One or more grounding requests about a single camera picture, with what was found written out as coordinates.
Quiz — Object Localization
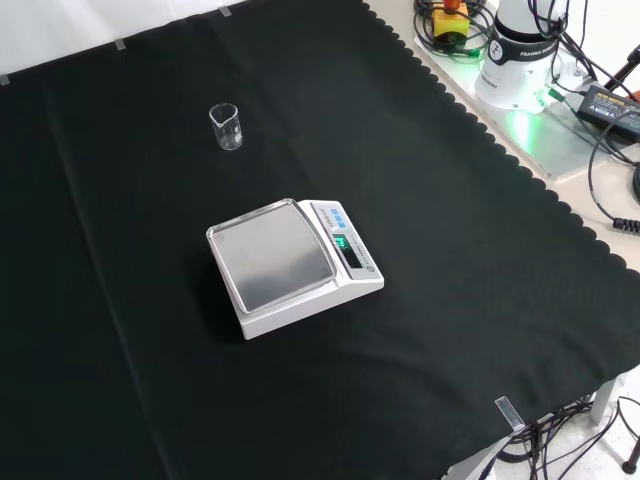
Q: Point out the white electronic balance steel pan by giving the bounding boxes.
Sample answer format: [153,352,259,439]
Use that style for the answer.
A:
[205,197,386,342]

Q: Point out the black cloth bench cover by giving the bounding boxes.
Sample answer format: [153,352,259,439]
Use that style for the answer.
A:
[0,0,640,480]

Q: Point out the yellow stop button box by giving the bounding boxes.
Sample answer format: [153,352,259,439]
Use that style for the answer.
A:
[432,0,472,41]

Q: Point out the black power adapter brick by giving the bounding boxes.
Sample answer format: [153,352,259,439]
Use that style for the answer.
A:
[575,83,640,136]

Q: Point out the grey bench leg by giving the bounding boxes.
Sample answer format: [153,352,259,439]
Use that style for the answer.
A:
[590,371,629,427]

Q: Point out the black tripod leg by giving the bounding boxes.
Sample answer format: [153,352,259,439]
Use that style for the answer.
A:
[596,43,640,102]

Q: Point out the pale metal base plate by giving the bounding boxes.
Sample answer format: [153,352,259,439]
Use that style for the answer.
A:
[413,33,640,182]

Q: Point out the black adapter cable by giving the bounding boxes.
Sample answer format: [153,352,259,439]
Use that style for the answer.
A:
[586,122,640,232]

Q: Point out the black floor cables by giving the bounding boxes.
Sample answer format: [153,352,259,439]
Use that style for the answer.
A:
[498,397,640,480]

